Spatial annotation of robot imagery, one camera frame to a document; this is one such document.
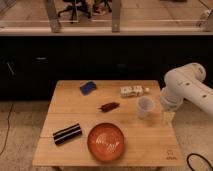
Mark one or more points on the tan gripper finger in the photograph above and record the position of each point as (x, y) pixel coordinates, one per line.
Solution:
(168, 117)

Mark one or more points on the orange ceramic bowl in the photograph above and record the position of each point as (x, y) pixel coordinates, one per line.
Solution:
(106, 142)

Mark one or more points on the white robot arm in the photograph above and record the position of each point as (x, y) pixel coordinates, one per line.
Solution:
(185, 82)

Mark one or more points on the wooden table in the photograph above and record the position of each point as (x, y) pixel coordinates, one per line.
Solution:
(148, 143)

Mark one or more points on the white patterned box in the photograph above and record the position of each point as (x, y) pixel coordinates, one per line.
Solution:
(131, 91)

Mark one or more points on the blue sponge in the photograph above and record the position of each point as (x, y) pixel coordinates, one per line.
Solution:
(88, 87)

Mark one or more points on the black office chair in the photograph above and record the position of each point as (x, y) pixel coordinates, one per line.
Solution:
(74, 6)

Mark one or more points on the grey metal post middle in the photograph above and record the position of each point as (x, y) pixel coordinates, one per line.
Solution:
(116, 7)

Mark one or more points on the grey metal post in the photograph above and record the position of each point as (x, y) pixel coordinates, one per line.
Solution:
(116, 7)
(52, 16)

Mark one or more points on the grey metal post left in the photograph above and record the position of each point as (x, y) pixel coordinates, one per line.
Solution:
(52, 16)

